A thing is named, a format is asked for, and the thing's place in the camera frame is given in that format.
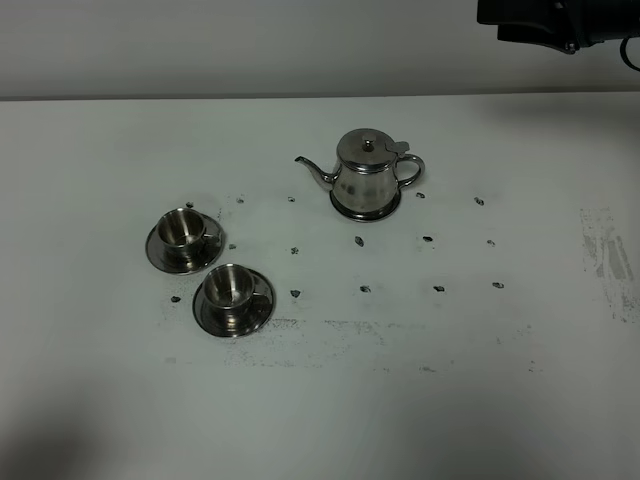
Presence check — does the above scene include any near steel saucer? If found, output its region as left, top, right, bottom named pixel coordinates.
left=192, top=267, right=276, bottom=338

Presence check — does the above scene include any near steel teacup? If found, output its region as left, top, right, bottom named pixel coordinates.
left=202, top=264, right=257, bottom=314

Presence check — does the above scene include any far steel teacup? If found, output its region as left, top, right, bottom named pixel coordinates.
left=156, top=207, right=220, bottom=259

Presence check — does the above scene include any steel teacup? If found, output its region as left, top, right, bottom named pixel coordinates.
left=156, top=207, right=220, bottom=259
left=202, top=264, right=257, bottom=314

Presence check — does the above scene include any stainless steel teapot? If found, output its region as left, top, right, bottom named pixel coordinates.
left=294, top=128, right=425, bottom=212

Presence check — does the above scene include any teapot steel saucer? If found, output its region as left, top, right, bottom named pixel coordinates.
left=329, top=193, right=401, bottom=223

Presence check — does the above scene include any far steel saucer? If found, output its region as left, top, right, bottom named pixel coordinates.
left=145, top=214, right=225, bottom=275

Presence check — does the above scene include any right robot arm black grey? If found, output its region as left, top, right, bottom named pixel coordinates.
left=477, top=0, right=639, bottom=54

